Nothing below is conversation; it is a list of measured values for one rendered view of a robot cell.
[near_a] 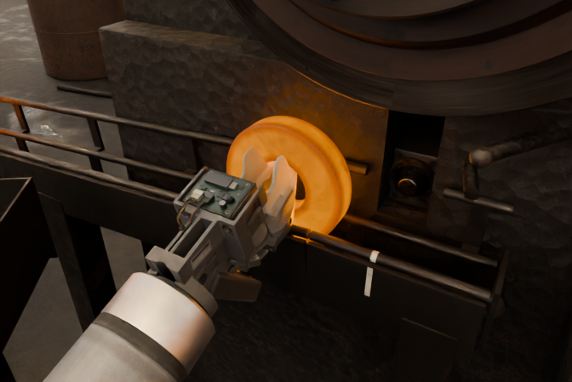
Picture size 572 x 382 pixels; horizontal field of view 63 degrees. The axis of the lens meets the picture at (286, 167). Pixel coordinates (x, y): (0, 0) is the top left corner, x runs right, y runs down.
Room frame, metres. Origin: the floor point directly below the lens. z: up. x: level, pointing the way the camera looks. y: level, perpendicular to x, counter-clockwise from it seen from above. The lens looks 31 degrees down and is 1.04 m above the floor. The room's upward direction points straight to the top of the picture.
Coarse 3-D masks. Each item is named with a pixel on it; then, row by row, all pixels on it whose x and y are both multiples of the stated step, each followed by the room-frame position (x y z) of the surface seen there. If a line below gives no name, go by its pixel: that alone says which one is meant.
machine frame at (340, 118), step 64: (128, 0) 0.74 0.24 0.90; (192, 0) 0.67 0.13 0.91; (128, 64) 0.67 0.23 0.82; (192, 64) 0.61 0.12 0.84; (256, 64) 0.56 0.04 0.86; (128, 128) 0.68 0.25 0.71; (192, 128) 0.61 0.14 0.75; (320, 128) 0.51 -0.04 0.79; (384, 128) 0.48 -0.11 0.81; (448, 128) 0.44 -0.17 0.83; (512, 128) 0.41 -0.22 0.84; (384, 192) 0.49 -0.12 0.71; (512, 192) 0.40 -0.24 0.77; (448, 256) 0.43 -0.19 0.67; (512, 256) 0.40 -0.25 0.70; (256, 320) 0.57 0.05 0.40; (320, 320) 0.51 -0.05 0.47; (512, 320) 0.39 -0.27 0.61
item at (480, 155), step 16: (544, 128) 0.38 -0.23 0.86; (496, 144) 0.28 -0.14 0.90; (512, 144) 0.28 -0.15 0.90; (528, 144) 0.28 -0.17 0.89; (544, 144) 0.30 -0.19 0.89; (464, 160) 0.30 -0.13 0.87; (480, 160) 0.25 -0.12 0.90; (496, 160) 0.26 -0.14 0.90; (464, 176) 0.28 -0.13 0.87; (464, 192) 0.26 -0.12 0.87
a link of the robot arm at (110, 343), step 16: (96, 320) 0.26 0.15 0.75; (112, 320) 0.25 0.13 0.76; (96, 336) 0.24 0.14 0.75; (112, 336) 0.24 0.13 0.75; (128, 336) 0.24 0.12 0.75; (144, 336) 0.24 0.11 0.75; (80, 352) 0.23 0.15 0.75; (96, 352) 0.23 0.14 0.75; (112, 352) 0.23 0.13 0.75; (128, 352) 0.23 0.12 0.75; (144, 352) 0.23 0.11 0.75; (160, 352) 0.23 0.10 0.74; (64, 368) 0.22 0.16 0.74; (80, 368) 0.22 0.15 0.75; (96, 368) 0.22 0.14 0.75; (112, 368) 0.22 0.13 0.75; (128, 368) 0.22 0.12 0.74; (144, 368) 0.22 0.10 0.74; (160, 368) 0.23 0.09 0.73; (176, 368) 0.23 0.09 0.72
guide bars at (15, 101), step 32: (0, 96) 0.83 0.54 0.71; (0, 128) 0.81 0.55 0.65; (96, 128) 0.70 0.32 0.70; (160, 128) 0.63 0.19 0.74; (96, 160) 0.69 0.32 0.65; (128, 160) 0.64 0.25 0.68; (192, 160) 0.60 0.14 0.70; (448, 192) 0.42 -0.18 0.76; (352, 224) 0.45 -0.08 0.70; (480, 224) 0.41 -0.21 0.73; (480, 256) 0.39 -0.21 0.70
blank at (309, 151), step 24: (264, 120) 0.49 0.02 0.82; (288, 120) 0.48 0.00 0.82; (240, 144) 0.49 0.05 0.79; (264, 144) 0.47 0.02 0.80; (288, 144) 0.46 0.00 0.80; (312, 144) 0.44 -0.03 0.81; (240, 168) 0.49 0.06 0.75; (312, 168) 0.44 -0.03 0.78; (336, 168) 0.43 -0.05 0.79; (312, 192) 0.44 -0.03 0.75; (336, 192) 0.42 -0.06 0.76; (312, 216) 0.44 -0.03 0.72; (336, 216) 0.42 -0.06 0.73
